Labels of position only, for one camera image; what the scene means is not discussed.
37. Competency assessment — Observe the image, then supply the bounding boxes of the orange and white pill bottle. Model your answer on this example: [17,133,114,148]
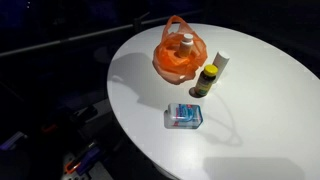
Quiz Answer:
[178,34,194,58]

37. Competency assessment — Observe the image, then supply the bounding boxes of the orange plastic bag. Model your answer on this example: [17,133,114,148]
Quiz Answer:
[152,15,207,85]

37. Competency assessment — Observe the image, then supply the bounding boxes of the yellow capped dark bottle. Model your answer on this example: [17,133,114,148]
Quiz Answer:
[195,65,218,97]

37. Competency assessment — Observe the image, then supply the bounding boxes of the white cylindrical bottle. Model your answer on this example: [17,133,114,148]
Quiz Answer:
[213,51,230,73]

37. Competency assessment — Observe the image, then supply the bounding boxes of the blue and white packet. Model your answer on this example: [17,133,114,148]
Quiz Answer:
[164,103,203,129]

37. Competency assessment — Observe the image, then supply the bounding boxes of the metal handrail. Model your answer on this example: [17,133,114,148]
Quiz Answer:
[0,9,201,58]

